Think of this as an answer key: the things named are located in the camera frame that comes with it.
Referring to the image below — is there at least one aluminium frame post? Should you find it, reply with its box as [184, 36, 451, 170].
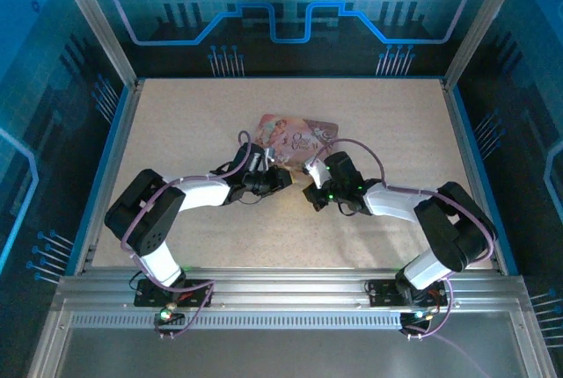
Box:
[442, 0, 531, 89]
[48, 0, 141, 89]

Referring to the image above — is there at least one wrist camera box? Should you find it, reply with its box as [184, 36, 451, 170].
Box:
[303, 156, 330, 190]
[251, 147, 277, 173]

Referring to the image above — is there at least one aluminium side rail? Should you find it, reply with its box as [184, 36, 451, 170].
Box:
[439, 78, 520, 276]
[72, 78, 145, 276]

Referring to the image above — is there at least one wide aluminium base rail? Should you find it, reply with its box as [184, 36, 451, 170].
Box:
[51, 266, 536, 313]

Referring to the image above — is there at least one slotted grey cable duct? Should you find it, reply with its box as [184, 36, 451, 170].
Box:
[69, 312, 406, 331]

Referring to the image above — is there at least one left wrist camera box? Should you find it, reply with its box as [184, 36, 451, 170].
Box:
[251, 147, 277, 173]

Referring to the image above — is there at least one small LED circuit board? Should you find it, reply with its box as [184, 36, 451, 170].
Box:
[399, 309, 435, 325]
[153, 302, 186, 323]

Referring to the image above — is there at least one grey metal panel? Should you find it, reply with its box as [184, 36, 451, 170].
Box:
[55, 327, 527, 378]

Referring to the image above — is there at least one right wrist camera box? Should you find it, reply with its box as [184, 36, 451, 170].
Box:
[303, 156, 330, 190]

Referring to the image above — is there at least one pink illustrated tin box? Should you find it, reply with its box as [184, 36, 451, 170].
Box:
[253, 113, 342, 175]

